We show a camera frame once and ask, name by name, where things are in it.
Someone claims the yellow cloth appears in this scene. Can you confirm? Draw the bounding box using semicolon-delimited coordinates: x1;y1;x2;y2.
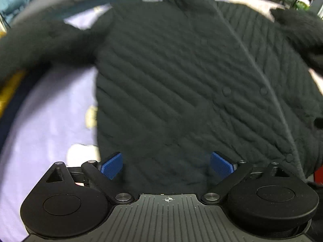
0;28;27;118

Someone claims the lavender bed sheet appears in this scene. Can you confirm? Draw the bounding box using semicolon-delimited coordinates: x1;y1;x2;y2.
0;0;323;241

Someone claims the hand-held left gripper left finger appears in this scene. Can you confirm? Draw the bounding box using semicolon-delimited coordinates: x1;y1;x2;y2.
45;152;134;205

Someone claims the red object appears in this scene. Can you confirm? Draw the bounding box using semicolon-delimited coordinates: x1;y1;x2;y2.
314;163;323;183

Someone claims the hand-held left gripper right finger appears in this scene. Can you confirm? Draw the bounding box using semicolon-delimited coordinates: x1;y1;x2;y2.
201;151;287;205

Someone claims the light blue fluffy blanket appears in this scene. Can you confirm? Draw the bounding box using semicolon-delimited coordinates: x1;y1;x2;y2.
0;0;49;24

